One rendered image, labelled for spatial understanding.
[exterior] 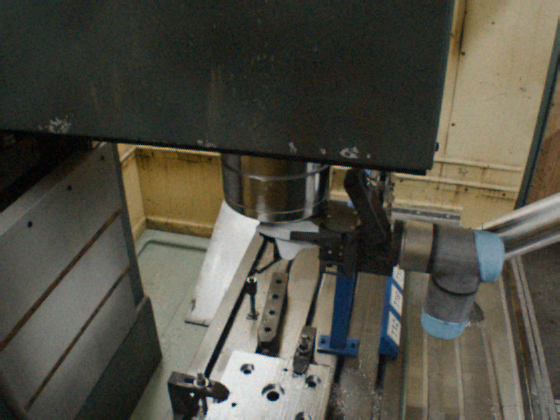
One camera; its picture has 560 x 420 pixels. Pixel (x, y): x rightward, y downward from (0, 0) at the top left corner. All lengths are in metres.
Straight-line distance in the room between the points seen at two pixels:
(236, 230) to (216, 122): 1.33
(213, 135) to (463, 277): 0.41
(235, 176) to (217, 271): 1.17
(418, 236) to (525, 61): 1.08
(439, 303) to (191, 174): 1.41
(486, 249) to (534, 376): 0.80
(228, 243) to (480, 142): 0.95
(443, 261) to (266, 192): 0.27
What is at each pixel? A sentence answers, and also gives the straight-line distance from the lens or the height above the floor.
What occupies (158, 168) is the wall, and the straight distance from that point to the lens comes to 2.09.
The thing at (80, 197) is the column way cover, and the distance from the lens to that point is 1.06.
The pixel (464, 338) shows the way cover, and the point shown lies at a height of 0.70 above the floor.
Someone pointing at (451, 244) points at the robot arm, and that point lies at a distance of 0.75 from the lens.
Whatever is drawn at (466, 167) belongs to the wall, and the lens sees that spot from 1.84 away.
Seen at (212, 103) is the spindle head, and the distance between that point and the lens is 0.58.
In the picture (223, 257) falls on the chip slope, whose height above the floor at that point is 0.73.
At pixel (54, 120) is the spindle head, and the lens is 0.70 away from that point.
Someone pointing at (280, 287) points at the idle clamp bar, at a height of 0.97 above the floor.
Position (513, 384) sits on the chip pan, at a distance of 1.64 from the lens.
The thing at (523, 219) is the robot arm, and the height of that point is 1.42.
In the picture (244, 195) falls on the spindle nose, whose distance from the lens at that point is 0.68.
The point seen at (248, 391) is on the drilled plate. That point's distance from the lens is 1.09.
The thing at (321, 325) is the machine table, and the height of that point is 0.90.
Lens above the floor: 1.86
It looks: 32 degrees down
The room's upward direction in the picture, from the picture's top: straight up
